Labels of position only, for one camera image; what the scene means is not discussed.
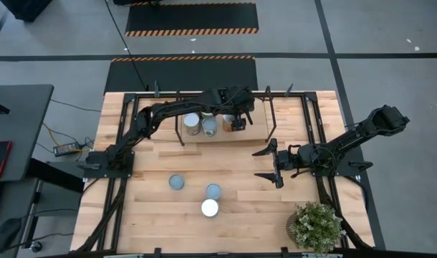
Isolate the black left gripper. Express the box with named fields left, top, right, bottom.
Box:
left=218, top=85, right=257, bottom=126

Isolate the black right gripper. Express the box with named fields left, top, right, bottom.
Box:
left=251, top=138, right=301, bottom=189

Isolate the orange pineapple label can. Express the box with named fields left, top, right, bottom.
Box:
left=222, top=113, right=237, bottom=133

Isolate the white vegetables label can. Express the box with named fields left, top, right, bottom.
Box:
left=201, top=111, right=219, bottom=138

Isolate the peaches label can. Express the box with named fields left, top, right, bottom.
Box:
left=183, top=112, right=202, bottom=137

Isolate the green chicken soup can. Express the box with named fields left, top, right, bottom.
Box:
left=205, top=183, right=223, bottom=201

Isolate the blue cherries label can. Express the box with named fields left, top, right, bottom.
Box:
left=201, top=198, right=220, bottom=219

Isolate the artificial plant in striped pot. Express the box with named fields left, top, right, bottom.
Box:
left=285, top=201, right=347, bottom=256

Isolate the black hazard-striped floor mat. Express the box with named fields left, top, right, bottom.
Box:
left=124, top=2, right=259, bottom=38
left=104, top=54, right=259, bottom=95

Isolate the black power adapter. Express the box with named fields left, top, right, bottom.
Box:
left=52, top=141, right=82, bottom=158

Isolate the dark grey desk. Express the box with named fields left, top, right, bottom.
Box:
left=0, top=83, right=55, bottom=183

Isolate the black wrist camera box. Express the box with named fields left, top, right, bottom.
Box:
left=231, top=118, right=247, bottom=133

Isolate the wooden shelf with black frame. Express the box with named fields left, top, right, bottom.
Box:
left=173, top=85, right=279, bottom=148

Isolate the black metal table frame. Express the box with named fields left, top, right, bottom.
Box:
left=69, top=81, right=378, bottom=258

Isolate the black floor cable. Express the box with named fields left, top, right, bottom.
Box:
left=104, top=0, right=150, bottom=91

